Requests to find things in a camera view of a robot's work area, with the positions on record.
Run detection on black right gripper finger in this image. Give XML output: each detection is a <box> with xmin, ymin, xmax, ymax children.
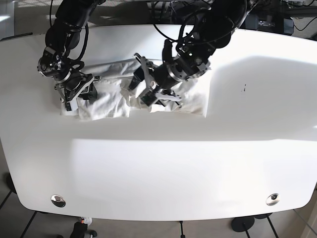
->
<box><xmin>83</xmin><ymin>83</ymin><xmax>98</xmax><ymax>100</ymax></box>

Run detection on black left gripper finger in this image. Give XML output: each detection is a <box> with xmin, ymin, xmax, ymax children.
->
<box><xmin>128</xmin><ymin>66</ymin><xmax>144</xmax><ymax>91</ymax></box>

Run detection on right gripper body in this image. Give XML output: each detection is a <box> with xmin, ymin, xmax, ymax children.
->
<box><xmin>54</xmin><ymin>73</ymin><xmax>101</xmax><ymax>102</ymax></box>

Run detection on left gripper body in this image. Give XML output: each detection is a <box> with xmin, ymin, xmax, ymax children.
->
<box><xmin>134</xmin><ymin>53</ymin><xmax>183</xmax><ymax>107</ymax></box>

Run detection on white cartoon print T-shirt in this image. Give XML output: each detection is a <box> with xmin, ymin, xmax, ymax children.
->
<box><xmin>59</xmin><ymin>58</ymin><xmax>211</xmax><ymax>122</ymax></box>

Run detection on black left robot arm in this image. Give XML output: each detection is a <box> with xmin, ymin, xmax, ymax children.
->
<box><xmin>128</xmin><ymin>0</ymin><xmax>259</xmax><ymax>107</ymax></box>

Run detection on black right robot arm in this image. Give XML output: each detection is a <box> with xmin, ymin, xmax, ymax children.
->
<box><xmin>37</xmin><ymin>0</ymin><xmax>104</xmax><ymax>111</ymax></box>

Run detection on left silver table grommet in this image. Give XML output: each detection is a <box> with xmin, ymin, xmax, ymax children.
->
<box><xmin>51</xmin><ymin>194</ymin><xmax>66</xmax><ymax>208</ymax></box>

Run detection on silver table grommet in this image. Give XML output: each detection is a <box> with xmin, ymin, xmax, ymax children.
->
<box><xmin>266</xmin><ymin>193</ymin><xmax>280</xmax><ymax>206</ymax></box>
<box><xmin>51</xmin><ymin>194</ymin><xmax>66</xmax><ymax>208</ymax></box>

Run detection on white orange sneaker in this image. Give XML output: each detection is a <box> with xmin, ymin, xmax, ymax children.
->
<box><xmin>79</xmin><ymin>217</ymin><xmax>93</xmax><ymax>226</ymax></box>

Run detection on black trousers of person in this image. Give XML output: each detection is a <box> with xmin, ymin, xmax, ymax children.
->
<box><xmin>70</xmin><ymin>222</ymin><xmax>89</xmax><ymax>238</ymax></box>

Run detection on black round stand base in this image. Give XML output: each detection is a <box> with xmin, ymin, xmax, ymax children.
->
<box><xmin>231</xmin><ymin>216</ymin><xmax>255</xmax><ymax>233</ymax></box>

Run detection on right silver table grommet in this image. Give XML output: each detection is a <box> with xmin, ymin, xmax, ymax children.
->
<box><xmin>266</xmin><ymin>193</ymin><xmax>280</xmax><ymax>206</ymax></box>

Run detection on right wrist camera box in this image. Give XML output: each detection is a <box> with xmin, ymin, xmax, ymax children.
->
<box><xmin>64</xmin><ymin>99</ymin><xmax>78</xmax><ymax>112</ymax></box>

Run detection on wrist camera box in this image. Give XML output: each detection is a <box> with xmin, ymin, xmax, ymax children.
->
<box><xmin>138</xmin><ymin>88</ymin><xmax>159</xmax><ymax>107</ymax></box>
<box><xmin>64</xmin><ymin>99</ymin><xmax>78</xmax><ymax>112</ymax></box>

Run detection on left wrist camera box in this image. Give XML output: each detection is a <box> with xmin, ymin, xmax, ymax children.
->
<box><xmin>138</xmin><ymin>88</ymin><xmax>159</xmax><ymax>107</ymax></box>

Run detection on tangled black cables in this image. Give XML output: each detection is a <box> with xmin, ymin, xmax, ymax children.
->
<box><xmin>146</xmin><ymin>0</ymin><xmax>317</xmax><ymax>35</ymax></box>

